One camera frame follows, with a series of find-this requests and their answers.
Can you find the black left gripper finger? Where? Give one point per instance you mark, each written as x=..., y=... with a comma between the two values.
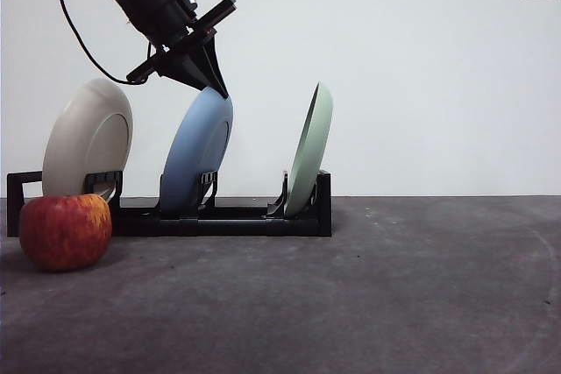
x=190, y=72
x=217, y=72

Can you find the blue plate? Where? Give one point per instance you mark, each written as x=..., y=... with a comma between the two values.
x=193, y=150

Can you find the red apple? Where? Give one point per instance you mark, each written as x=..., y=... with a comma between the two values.
x=63, y=234

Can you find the green plate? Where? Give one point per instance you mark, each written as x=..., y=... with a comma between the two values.
x=310, y=150

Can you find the beige plate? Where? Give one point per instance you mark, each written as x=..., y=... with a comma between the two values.
x=81, y=137

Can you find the black plate rack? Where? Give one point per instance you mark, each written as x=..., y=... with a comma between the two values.
x=245, y=227

